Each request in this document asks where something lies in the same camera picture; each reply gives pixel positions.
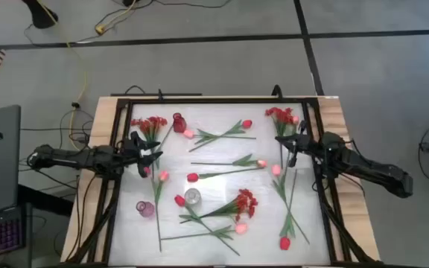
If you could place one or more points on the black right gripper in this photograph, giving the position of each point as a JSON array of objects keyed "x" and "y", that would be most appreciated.
[{"x": 308, "y": 146}]

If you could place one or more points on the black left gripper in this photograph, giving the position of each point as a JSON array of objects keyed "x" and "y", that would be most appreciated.
[{"x": 127, "y": 158}]

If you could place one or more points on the red artificial tulip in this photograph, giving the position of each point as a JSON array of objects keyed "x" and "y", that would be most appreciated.
[
  {"x": 285, "y": 243},
  {"x": 192, "y": 177},
  {"x": 179, "y": 201},
  {"x": 247, "y": 124}
]

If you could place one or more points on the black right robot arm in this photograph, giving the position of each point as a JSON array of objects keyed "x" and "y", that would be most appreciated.
[{"x": 367, "y": 165}]

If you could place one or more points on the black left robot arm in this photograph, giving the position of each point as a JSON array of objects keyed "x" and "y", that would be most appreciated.
[{"x": 73, "y": 158}]

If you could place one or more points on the red glass vase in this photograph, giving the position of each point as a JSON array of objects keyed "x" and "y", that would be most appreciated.
[{"x": 179, "y": 124}]

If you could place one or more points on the purple glass vase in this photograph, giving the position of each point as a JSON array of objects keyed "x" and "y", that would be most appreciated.
[{"x": 146, "y": 210}]

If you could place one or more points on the clear cut-glass vase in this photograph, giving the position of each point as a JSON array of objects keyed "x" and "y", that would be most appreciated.
[{"x": 192, "y": 196}]

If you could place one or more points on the black floor bar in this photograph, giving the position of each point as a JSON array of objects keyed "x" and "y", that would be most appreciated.
[{"x": 184, "y": 94}]

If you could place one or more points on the black chair base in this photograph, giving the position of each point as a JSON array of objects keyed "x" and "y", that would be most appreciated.
[{"x": 41, "y": 16}]

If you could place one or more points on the black aluminium table frame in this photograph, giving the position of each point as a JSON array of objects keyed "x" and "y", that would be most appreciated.
[{"x": 218, "y": 100}]

